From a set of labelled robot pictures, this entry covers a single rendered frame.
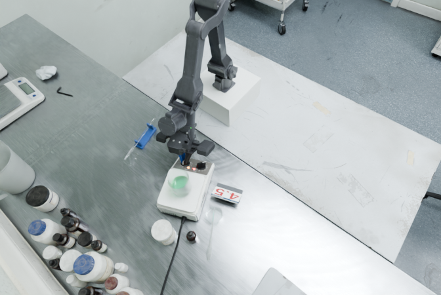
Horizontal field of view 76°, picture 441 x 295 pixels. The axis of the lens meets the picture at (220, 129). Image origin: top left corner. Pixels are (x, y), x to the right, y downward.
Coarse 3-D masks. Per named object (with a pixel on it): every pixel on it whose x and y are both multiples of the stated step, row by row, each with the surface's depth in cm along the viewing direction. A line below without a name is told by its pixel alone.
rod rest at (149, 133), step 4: (148, 124) 107; (148, 128) 108; (152, 128) 108; (156, 128) 109; (148, 132) 108; (152, 132) 107; (144, 136) 107; (148, 136) 107; (136, 140) 103; (140, 140) 106; (144, 140) 106; (148, 140) 107; (136, 144) 105; (140, 144) 103; (144, 144) 105; (140, 148) 104
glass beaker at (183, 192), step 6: (174, 168) 82; (180, 168) 82; (168, 174) 81; (174, 174) 83; (180, 174) 85; (186, 174) 83; (168, 180) 80; (186, 186) 80; (174, 192) 82; (180, 192) 81; (186, 192) 83
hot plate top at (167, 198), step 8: (192, 176) 89; (200, 176) 88; (192, 184) 87; (200, 184) 87; (160, 192) 86; (168, 192) 86; (192, 192) 86; (200, 192) 86; (160, 200) 85; (168, 200) 85; (176, 200) 85; (184, 200) 85; (192, 200) 84; (176, 208) 83; (184, 208) 83; (192, 208) 83
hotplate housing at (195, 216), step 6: (210, 168) 94; (210, 174) 93; (210, 180) 95; (204, 186) 89; (204, 192) 89; (204, 198) 91; (156, 204) 87; (198, 204) 86; (162, 210) 89; (168, 210) 86; (174, 210) 85; (180, 210) 85; (198, 210) 86; (180, 216) 89; (186, 216) 87; (192, 216) 85; (198, 216) 87
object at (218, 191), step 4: (216, 188) 94; (216, 192) 92; (220, 192) 92; (224, 192) 93; (228, 192) 93; (232, 192) 94; (224, 196) 90; (228, 196) 91; (232, 196) 91; (236, 196) 92; (236, 200) 89
